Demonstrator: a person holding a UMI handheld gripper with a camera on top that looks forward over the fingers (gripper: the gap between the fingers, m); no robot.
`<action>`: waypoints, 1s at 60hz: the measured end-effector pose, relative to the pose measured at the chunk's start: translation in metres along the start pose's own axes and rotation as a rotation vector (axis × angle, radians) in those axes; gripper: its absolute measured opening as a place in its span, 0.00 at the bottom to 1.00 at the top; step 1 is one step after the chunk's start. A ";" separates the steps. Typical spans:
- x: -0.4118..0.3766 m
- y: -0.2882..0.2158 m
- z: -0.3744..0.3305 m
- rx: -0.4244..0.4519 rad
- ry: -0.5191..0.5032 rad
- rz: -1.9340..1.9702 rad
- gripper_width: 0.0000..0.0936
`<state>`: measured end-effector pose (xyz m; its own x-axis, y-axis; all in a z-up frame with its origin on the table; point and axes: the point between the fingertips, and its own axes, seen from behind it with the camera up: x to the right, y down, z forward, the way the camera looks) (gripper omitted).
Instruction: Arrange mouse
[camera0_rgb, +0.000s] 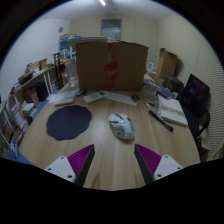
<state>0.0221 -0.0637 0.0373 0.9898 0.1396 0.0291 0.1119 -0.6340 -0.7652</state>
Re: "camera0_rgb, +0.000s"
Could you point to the clear glass jar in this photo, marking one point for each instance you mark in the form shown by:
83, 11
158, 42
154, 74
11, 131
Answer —
71, 73

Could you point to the colourful poster board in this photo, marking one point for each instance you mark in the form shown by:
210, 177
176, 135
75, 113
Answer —
66, 45

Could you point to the black screen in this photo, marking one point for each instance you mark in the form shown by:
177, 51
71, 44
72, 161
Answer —
196, 95

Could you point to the small black clip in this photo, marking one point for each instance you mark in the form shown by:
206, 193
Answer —
135, 97

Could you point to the black bag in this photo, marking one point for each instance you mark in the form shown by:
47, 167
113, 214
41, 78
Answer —
173, 84

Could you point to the ceiling light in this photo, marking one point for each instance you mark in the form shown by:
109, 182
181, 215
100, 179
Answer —
102, 2

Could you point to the black marker pen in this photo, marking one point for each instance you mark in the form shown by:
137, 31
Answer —
161, 120

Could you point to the shelf unit with books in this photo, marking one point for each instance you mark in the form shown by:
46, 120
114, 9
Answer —
20, 106

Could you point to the black office chair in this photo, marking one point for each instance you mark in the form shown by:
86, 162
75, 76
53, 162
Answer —
201, 130

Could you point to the large brown cardboard box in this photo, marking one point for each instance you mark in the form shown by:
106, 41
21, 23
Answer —
93, 66

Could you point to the small open cardboard box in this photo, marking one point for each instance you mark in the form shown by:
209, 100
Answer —
166, 63

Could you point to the white paper sheet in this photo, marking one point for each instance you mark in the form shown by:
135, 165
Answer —
120, 98

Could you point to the window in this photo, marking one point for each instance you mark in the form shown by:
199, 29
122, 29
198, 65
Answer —
111, 29

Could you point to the small black round object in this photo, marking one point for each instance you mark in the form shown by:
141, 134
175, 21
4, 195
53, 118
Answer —
80, 92

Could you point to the white book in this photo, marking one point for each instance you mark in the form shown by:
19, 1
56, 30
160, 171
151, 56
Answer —
171, 110

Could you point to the black thermos bottle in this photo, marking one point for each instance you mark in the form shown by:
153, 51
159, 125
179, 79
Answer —
59, 71

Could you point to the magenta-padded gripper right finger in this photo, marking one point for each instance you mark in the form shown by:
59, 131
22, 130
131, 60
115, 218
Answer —
166, 165

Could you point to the blue book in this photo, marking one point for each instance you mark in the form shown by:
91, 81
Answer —
163, 89

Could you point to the small white box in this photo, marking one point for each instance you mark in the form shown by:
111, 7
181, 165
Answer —
64, 101

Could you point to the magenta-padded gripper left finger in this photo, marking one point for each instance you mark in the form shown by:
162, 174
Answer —
61, 166

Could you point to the dark blue cloud-shaped mouse pad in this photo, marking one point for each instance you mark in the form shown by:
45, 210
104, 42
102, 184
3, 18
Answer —
68, 122

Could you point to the white and black computer mouse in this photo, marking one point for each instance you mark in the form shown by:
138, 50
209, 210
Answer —
121, 126

